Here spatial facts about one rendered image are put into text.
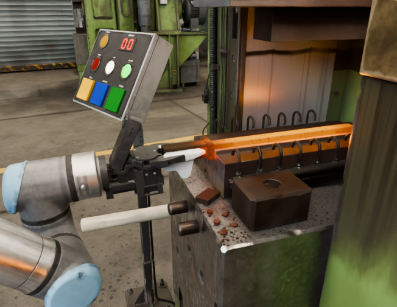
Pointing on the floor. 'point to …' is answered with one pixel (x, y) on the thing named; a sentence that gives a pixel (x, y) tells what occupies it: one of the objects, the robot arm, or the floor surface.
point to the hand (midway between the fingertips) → (197, 147)
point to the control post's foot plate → (136, 298)
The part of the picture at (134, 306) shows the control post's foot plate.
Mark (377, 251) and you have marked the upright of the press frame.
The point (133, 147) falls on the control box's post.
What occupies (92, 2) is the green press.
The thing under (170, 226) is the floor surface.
